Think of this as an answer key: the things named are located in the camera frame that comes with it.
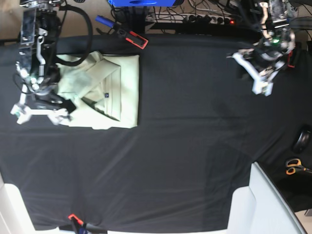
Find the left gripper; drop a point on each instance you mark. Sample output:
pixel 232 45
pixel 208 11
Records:
pixel 264 59

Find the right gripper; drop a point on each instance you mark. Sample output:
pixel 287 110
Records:
pixel 37 69

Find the light green T-shirt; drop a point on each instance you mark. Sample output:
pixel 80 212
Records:
pixel 105 90

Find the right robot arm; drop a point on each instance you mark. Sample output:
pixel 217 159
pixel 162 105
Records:
pixel 63 6

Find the red black side clamp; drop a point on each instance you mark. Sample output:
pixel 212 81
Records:
pixel 290 61

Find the black tape roll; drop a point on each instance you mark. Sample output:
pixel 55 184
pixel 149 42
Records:
pixel 302 141

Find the black table cloth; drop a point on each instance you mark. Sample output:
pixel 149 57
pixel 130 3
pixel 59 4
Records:
pixel 200 129

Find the blue red bar clamp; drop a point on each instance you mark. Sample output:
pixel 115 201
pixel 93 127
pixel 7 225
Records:
pixel 130 36

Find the blue plastic box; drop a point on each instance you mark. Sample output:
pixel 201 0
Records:
pixel 150 3

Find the white chair armrest right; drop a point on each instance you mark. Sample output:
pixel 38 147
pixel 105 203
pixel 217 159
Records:
pixel 259 208

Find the white chair armrest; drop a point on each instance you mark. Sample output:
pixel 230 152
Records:
pixel 14 218
pixel 259 208

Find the white chair armrest left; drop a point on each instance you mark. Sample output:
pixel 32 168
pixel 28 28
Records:
pixel 14 218

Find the blue red bottom clamp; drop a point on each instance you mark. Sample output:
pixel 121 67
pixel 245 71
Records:
pixel 80 227

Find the orange handled scissors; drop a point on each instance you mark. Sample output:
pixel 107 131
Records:
pixel 294 166

